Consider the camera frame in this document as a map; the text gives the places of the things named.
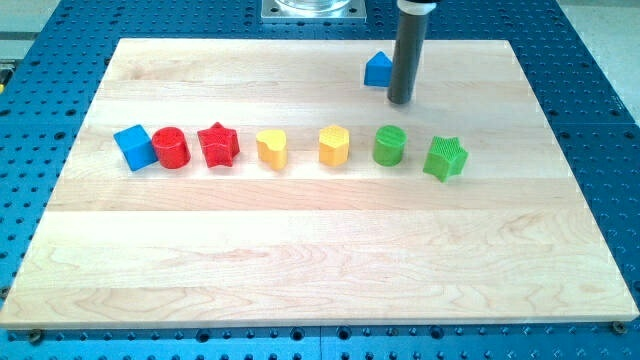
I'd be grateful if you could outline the yellow hexagon block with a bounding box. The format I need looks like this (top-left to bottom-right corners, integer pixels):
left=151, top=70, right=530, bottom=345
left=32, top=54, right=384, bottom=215
left=319, top=125, right=350, bottom=167

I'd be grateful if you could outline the blue cube block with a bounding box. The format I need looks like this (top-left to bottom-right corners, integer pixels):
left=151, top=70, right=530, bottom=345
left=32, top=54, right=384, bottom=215
left=113, top=125, right=158, bottom=171

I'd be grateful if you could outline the yellow heart block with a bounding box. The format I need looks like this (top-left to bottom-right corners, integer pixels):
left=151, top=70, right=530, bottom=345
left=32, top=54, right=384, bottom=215
left=256, top=129, right=288, bottom=170

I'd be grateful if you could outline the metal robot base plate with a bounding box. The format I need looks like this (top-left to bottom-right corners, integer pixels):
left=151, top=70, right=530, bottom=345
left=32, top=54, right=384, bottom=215
left=260, top=0, right=367, bottom=23

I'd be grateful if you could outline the light wooden board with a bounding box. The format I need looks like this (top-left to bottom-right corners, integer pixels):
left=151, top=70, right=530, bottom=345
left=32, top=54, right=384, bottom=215
left=1, top=38, right=638, bottom=329

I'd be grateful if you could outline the green cylinder block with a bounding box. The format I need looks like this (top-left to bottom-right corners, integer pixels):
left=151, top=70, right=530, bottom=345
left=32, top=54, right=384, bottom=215
left=373, top=125, right=407, bottom=167

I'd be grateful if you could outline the red star block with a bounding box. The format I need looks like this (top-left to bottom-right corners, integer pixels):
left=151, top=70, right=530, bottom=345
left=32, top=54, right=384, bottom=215
left=197, top=122, right=240, bottom=168

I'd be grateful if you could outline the blue triangle block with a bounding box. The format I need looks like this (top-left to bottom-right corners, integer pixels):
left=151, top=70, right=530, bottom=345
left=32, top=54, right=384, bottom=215
left=363, top=51, right=392, bottom=87

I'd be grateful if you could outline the blue perforated metal table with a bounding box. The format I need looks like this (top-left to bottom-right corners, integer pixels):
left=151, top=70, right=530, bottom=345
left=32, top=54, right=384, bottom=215
left=1, top=0, right=639, bottom=359

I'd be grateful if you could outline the green star block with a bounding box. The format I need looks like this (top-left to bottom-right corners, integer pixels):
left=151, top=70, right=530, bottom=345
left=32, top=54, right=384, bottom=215
left=423, top=136, right=468, bottom=182

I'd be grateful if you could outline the red cylinder block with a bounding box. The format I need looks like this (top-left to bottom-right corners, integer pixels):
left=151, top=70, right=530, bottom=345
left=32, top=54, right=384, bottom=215
left=151, top=127, right=191, bottom=169

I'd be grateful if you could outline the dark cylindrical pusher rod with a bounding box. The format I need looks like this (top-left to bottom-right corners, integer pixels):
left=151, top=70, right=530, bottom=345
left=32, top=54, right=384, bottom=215
left=387, top=0, right=439, bottom=105

